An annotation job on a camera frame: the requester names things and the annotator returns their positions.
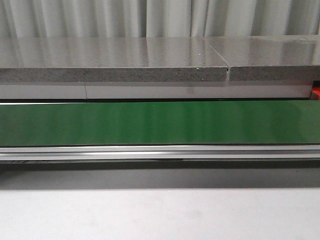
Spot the grey stone slab right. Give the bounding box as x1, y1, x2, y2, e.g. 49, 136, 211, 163
204, 35, 320, 84

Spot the grey stone slab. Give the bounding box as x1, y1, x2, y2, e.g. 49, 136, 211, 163
0, 37, 228, 83
204, 35, 320, 84

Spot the grey stone slab left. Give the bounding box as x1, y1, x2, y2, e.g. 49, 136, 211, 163
0, 37, 228, 83

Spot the green conveyor belt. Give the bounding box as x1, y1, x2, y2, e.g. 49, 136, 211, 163
0, 100, 320, 147

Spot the red plastic tray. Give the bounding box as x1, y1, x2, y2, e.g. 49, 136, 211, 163
310, 80, 320, 100

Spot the grey pleated curtain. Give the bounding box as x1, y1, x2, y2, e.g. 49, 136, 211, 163
0, 0, 320, 38

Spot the aluminium conveyor side rail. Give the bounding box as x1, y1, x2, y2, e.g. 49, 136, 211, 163
0, 144, 320, 163

